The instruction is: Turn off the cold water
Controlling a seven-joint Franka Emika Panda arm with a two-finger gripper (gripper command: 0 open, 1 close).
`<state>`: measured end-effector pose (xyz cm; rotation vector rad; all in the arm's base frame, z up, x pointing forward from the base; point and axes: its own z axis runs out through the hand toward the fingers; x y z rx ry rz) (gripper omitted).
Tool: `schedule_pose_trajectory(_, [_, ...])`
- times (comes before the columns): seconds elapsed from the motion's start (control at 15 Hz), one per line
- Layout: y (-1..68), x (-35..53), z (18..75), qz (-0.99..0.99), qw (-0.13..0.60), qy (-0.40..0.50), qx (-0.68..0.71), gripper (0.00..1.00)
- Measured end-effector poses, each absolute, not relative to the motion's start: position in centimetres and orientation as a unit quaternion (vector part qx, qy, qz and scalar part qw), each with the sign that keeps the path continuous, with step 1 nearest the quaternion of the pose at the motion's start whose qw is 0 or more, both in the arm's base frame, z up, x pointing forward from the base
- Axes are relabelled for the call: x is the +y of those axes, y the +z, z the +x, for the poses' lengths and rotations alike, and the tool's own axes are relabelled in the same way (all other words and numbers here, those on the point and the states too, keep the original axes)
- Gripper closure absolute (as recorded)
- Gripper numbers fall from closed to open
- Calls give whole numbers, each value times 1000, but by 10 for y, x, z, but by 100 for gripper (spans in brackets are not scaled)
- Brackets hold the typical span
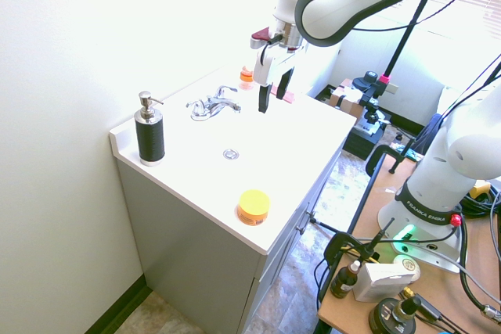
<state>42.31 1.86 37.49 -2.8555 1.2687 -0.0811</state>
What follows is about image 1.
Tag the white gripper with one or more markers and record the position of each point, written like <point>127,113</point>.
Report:
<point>270,65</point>

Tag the white Franka Emika robot arm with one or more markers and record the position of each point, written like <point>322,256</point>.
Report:
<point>434,162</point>

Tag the red flat bar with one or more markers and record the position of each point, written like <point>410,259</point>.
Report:
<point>289,96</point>

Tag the brown cardboard box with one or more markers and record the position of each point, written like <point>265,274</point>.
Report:
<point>346,99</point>

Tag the chrome sink drain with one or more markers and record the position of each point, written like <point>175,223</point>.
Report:
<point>231,153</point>

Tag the white sink countertop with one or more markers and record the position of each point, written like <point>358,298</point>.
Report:
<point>219,162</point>

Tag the black drawer stack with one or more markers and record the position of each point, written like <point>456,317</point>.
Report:
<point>359,139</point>

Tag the yellow lidded orange jar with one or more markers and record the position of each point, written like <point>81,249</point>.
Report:
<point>253,207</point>

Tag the black c-clamp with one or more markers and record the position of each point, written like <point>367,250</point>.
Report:
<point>385,158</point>

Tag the black chrome soap dispenser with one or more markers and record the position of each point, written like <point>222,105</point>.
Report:
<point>149,130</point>

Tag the black table clamp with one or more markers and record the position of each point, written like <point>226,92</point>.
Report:
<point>344,250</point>

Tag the grey vanity cabinet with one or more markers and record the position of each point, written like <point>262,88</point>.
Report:
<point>203,256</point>

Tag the dark brown dropper bottle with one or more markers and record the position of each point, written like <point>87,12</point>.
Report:
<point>346,280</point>

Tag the white box device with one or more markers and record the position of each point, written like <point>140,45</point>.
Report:
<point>381,281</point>

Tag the round white tin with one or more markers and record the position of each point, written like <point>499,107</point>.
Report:
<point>409,263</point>

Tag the wooden table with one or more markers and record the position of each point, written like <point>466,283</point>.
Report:
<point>407,271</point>

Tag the yellow black tool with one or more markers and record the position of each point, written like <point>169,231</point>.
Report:
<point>480,190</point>

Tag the black round puck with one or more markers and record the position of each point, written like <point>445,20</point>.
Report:
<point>392,317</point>

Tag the red wrist camera mount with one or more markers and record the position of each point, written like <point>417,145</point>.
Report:
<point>260,37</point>

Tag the black camera stand pole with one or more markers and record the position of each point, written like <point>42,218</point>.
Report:
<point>407,29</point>

